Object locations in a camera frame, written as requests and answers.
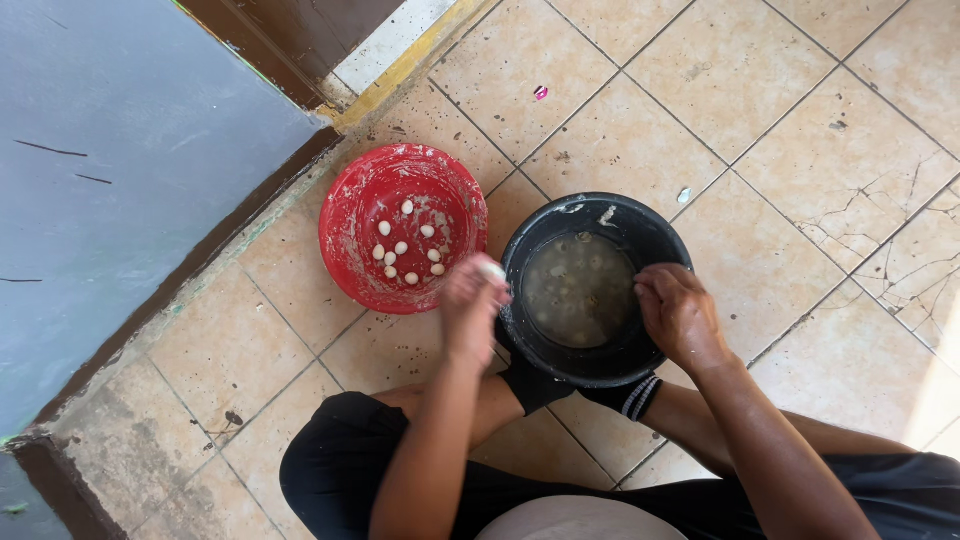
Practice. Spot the person's left hand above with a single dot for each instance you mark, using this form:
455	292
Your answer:
465	322

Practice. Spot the person's right hand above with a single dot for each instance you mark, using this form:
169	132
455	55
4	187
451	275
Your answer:
686	319

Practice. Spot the person's left fingers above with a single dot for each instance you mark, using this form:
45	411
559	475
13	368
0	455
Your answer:
487	296

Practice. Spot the person's right fingers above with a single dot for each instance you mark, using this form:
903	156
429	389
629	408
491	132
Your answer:
651	289

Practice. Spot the single peeled white egg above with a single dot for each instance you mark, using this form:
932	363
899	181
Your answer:
494	270

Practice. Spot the black plastic bucket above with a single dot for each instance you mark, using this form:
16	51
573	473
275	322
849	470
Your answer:
645	225

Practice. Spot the murky water with unpeeled eggs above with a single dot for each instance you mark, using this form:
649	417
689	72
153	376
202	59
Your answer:
577	292

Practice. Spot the white eggshell scrap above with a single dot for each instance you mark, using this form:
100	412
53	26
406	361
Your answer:
683	196

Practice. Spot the group of peeled white eggs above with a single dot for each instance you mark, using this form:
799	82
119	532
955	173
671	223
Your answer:
401	247

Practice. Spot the plain black sock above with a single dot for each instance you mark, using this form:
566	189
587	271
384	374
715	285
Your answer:
534	390

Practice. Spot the black sock with white stripes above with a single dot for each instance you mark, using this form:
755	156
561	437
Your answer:
626	397

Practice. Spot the person's left leg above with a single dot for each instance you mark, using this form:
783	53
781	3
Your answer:
499	409

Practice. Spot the person's leg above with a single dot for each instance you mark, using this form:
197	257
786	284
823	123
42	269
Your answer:
499	409
690	427

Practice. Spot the person's right leg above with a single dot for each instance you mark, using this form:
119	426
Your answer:
690	427

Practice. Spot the red plastic bowl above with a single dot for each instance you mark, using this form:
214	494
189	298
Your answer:
352	225

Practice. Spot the pink paper scrap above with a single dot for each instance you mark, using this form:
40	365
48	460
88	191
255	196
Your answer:
540	92

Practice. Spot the black shorts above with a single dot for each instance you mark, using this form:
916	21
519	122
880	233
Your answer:
337	465

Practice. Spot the beige shirt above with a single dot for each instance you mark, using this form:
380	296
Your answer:
577	521

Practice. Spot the brown wooden door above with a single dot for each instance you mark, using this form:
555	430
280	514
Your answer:
292	37

